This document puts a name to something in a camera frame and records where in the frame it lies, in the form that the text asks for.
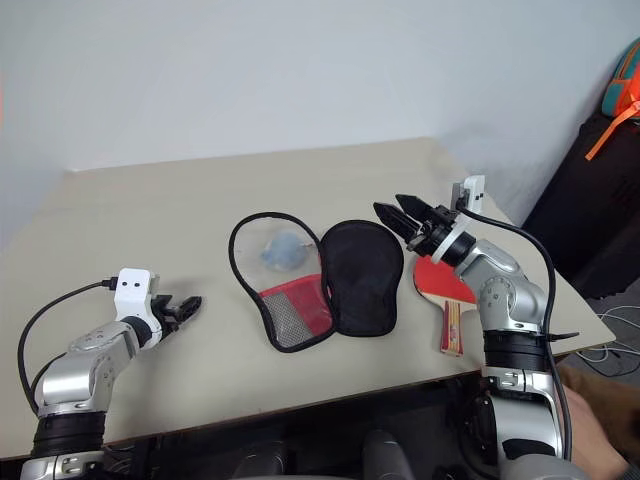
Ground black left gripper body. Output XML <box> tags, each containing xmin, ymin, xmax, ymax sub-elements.
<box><xmin>149</xmin><ymin>293</ymin><xmax>182</xmax><ymax>334</ymax></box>

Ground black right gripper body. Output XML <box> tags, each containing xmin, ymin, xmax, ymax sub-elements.
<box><xmin>406</xmin><ymin>203</ymin><xmax>459</xmax><ymax>257</ymax></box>

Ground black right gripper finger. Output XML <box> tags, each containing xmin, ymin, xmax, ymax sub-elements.
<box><xmin>395</xmin><ymin>193</ymin><xmax>437</xmax><ymax>226</ymax></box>
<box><xmin>373</xmin><ymin>201</ymin><xmax>420</xmax><ymax>242</ymax></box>

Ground red table tennis paddle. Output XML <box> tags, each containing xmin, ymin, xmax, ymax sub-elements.
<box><xmin>412</xmin><ymin>251</ymin><xmax>479</xmax><ymax>358</ymax></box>

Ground black paddle case with clear side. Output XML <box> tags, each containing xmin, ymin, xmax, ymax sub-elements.
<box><xmin>227</xmin><ymin>211</ymin><xmax>406</xmax><ymax>355</ymax></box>

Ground black suitcase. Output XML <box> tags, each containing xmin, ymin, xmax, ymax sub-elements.
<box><xmin>519</xmin><ymin>108</ymin><xmax>640</xmax><ymax>302</ymax></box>

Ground teal and orange bag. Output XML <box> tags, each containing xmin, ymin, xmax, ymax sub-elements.
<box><xmin>584</xmin><ymin>36</ymin><xmax>640</xmax><ymax>162</ymax></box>

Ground brown cardboard box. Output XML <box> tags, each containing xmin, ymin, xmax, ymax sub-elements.
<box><xmin>556</xmin><ymin>363</ymin><xmax>632</xmax><ymax>480</ymax></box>

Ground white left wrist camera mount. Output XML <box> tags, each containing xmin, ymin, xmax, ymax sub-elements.
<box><xmin>113</xmin><ymin>268</ymin><xmax>163</xmax><ymax>347</ymax></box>

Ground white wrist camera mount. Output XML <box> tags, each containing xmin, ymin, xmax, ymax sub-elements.
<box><xmin>430</xmin><ymin>174</ymin><xmax>487</xmax><ymax>265</ymax></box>
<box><xmin>113</xmin><ymin>268</ymin><xmax>163</xmax><ymax>347</ymax></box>

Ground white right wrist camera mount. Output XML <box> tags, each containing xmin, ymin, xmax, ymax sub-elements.
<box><xmin>430</xmin><ymin>174</ymin><xmax>487</xmax><ymax>265</ymax></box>

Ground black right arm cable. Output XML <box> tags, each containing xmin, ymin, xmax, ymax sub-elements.
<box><xmin>456</xmin><ymin>206</ymin><xmax>574</xmax><ymax>462</ymax></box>

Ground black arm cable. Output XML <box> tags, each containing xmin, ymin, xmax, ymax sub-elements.
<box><xmin>16</xmin><ymin>278</ymin><xmax>119</xmax><ymax>417</ymax></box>
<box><xmin>456</xmin><ymin>206</ymin><xmax>574</xmax><ymax>462</ymax></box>

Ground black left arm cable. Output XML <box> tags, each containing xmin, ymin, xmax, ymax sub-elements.
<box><xmin>16</xmin><ymin>278</ymin><xmax>119</xmax><ymax>417</ymax></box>

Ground white floor cables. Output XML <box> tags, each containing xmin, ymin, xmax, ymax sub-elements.
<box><xmin>574</xmin><ymin>298</ymin><xmax>640</xmax><ymax>378</ymax></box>

